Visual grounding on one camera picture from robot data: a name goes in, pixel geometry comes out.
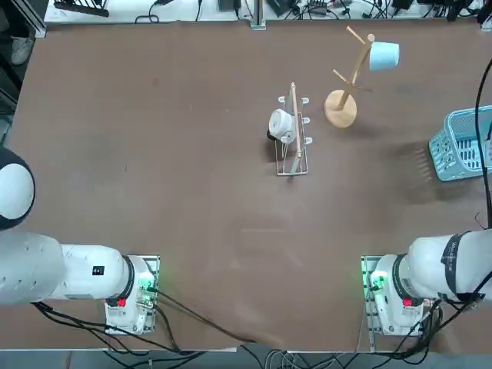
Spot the black box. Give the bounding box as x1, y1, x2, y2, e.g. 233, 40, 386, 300
267, 0, 301, 17

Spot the person's shoe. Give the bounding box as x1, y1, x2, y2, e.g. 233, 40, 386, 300
10, 36, 35, 65

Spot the white cable bundle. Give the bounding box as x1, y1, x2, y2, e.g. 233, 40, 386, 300
264, 348, 299, 369

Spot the blue plastic basket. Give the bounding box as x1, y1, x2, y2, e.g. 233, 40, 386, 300
428, 105, 492, 182

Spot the white cup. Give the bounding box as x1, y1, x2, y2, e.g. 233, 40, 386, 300
267, 108, 296, 142

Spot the aluminium profile post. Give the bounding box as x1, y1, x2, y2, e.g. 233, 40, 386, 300
250, 0, 267, 30

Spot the blue cup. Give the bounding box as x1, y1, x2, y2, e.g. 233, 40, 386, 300
368, 41, 401, 72

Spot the looped black cable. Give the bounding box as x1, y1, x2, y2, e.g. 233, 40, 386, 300
135, 0, 174, 24

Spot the wooden cup rack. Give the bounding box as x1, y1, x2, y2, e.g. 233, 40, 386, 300
324, 25, 376, 130

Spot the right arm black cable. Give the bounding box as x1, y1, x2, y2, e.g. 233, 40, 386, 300
474, 56, 492, 230

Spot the aluminium profile beam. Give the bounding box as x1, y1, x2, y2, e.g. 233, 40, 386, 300
29, 0, 48, 38

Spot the white wire cup rack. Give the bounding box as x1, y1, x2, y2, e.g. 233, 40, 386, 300
274, 81, 314, 178

